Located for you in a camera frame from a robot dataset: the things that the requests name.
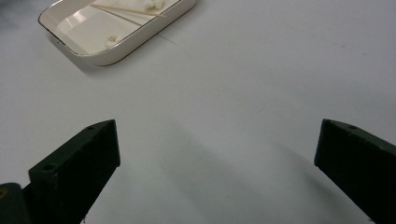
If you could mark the thin wooden stick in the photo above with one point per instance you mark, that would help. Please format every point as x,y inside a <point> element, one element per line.
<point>127,10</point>

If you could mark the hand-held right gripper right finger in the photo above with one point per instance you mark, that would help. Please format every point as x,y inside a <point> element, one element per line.
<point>358,168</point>

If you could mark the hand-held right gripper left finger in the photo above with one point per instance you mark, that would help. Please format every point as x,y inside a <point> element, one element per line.
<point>74,168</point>

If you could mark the white square tray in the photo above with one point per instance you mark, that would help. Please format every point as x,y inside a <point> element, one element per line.
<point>90,34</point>

